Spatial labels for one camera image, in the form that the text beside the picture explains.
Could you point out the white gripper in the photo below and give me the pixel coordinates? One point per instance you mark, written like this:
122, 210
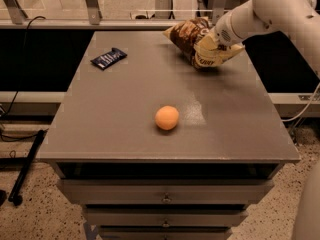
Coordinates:
222, 31

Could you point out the brown chip bag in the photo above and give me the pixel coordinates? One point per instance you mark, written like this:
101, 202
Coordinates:
186, 34

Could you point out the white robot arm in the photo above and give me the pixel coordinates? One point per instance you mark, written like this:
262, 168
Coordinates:
299, 21

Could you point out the blue rxbar blueberry bar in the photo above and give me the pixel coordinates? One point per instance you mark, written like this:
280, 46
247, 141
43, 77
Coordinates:
106, 60

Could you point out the orange fruit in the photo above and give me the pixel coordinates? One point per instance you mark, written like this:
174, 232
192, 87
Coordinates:
167, 118

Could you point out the grey drawer cabinet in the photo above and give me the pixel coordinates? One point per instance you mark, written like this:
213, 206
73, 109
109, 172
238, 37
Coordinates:
152, 149

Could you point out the black pole on floor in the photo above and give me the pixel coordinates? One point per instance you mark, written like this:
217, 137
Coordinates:
15, 198

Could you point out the metal railing frame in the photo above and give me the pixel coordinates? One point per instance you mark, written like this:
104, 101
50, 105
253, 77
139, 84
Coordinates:
107, 14

